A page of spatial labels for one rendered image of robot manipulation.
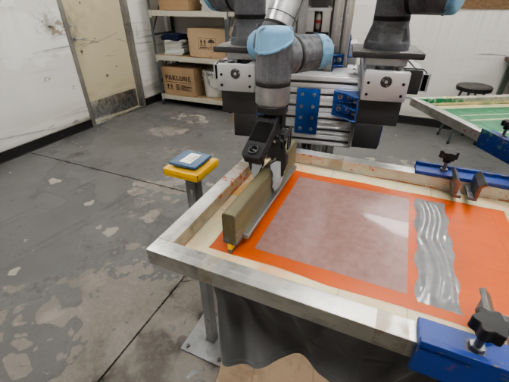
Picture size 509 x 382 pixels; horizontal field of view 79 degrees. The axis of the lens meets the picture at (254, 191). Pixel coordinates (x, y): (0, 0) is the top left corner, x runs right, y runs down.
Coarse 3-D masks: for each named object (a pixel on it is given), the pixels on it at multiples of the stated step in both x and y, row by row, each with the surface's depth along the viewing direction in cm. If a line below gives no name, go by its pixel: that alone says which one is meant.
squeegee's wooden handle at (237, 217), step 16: (272, 160) 79; (288, 160) 85; (256, 176) 72; (272, 176) 75; (256, 192) 67; (272, 192) 78; (240, 208) 61; (256, 208) 69; (224, 224) 60; (240, 224) 62; (224, 240) 63
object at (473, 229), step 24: (288, 192) 84; (312, 192) 84; (336, 192) 84; (360, 192) 84; (384, 192) 84; (336, 216) 75; (360, 216) 75; (384, 216) 75; (408, 216) 75; (456, 216) 75; (480, 216) 75; (504, 216) 75; (456, 240) 67; (480, 240) 67; (504, 240) 67
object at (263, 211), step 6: (294, 168) 89; (288, 174) 86; (282, 180) 83; (282, 186) 80; (276, 192) 78; (270, 198) 75; (264, 204) 73; (270, 204) 74; (264, 210) 71; (258, 216) 69; (252, 222) 67; (258, 222) 68; (246, 228) 66; (252, 228) 66; (246, 234) 64
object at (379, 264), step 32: (288, 224) 72; (320, 224) 72; (352, 224) 72; (256, 256) 63; (288, 256) 63; (320, 256) 63; (352, 256) 63; (384, 256) 63; (480, 256) 63; (352, 288) 56; (384, 288) 56; (448, 320) 51
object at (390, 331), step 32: (320, 160) 96; (352, 160) 93; (224, 192) 79; (480, 192) 82; (192, 224) 67; (160, 256) 59; (192, 256) 58; (224, 288) 56; (256, 288) 52; (288, 288) 52; (320, 320) 50; (352, 320) 47; (384, 320) 47
